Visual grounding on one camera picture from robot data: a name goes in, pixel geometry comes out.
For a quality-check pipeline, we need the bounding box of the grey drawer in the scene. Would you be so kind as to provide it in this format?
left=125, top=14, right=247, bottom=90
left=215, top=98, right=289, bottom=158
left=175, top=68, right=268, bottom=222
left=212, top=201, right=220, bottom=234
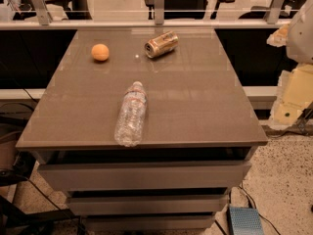
left=38, top=161, right=251, bottom=191
left=85, top=215, right=214, bottom=231
left=67, top=195, right=228, bottom=215

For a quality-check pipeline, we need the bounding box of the gold soda can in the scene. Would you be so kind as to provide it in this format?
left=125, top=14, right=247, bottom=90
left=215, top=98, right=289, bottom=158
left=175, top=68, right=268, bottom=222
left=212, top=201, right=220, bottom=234
left=145, top=31, right=178, bottom=59

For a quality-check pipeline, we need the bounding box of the middle grey drawer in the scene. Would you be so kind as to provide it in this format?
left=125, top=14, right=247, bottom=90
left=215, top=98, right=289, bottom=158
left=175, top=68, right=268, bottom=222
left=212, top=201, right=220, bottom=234
left=67, top=195, right=228, bottom=215

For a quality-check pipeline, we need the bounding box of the blue perforated box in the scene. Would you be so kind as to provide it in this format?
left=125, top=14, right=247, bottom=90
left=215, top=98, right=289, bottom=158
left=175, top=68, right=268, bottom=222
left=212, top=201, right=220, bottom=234
left=227, top=207, right=264, bottom=235

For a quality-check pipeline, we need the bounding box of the clear plastic water bottle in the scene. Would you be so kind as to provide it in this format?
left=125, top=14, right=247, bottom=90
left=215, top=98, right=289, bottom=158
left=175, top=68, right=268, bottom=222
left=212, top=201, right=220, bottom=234
left=114, top=81, right=148, bottom=147

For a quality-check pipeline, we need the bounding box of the top grey drawer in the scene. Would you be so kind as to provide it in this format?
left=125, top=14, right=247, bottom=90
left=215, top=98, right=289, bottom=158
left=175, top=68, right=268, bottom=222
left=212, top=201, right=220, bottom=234
left=38, top=161, right=251, bottom=191

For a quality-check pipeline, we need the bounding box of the orange fruit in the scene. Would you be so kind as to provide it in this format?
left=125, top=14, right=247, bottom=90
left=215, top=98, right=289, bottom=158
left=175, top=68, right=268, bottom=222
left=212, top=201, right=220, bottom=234
left=91, top=44, right=110, bottom=62

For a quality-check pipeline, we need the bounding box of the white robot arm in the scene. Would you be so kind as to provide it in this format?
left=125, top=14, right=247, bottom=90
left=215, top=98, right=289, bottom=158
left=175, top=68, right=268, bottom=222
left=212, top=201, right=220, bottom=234
left=287, top=0, right=313, bottom=64

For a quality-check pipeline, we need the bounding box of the grey drawer cabinet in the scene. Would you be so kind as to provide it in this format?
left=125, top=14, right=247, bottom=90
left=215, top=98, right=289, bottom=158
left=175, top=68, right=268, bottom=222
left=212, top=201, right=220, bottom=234
left=18, top=28, right=267, bottom=231

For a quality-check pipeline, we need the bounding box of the glass partition rail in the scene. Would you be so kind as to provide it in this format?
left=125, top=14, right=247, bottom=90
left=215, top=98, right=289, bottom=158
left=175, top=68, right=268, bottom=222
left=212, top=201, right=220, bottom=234
left=0, top=19, right=291, bottom=30

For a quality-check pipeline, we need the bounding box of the bottom grey drawer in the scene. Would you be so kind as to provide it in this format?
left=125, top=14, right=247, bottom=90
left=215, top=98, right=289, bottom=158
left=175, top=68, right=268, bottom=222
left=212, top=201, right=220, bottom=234
left=85, top=215, right=214, bottom=231

